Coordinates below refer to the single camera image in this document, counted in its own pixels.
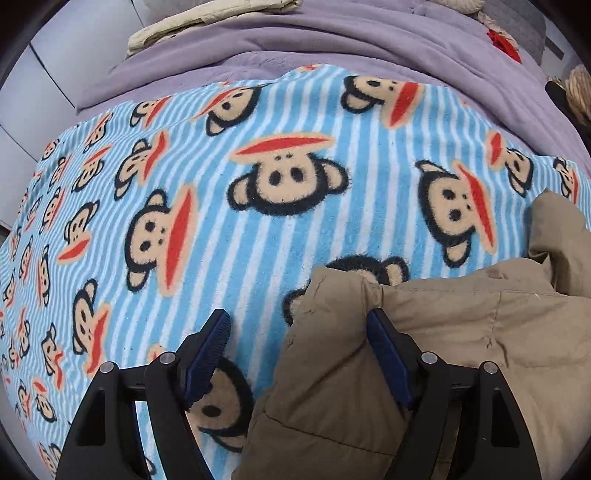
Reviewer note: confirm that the monkey print striped blanket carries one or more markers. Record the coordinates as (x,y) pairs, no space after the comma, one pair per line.
(231,240)

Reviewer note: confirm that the round cream cushion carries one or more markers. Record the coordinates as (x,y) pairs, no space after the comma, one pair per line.
(461,5)

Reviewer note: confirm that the purple duvet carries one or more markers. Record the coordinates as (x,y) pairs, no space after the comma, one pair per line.
(323,41)

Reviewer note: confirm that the grey padded headboard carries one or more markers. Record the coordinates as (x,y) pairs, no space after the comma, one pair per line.
(526,23)

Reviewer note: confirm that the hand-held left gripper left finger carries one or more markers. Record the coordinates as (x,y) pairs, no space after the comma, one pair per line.
(207,360)

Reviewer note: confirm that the beige striped garment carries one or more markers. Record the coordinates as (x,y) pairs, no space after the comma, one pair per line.
(579,87)

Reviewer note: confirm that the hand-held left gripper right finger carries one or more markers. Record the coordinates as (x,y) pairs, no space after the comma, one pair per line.
(390,360)

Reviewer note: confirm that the white wardrobe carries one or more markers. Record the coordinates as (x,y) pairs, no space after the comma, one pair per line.
(46,83)

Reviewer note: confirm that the cream folded garment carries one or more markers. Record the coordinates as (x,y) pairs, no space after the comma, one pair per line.
(207,16)

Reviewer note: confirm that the small beige cloth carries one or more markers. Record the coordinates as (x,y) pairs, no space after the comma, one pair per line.
(485,19)

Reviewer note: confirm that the red cloth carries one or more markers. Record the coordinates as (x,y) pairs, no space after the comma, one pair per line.
(505,44)

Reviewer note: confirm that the black folded garment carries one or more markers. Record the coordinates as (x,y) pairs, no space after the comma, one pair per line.
(561,97)

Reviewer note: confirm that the khaki puffer jacket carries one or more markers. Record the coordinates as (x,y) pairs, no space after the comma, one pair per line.
(485,332)

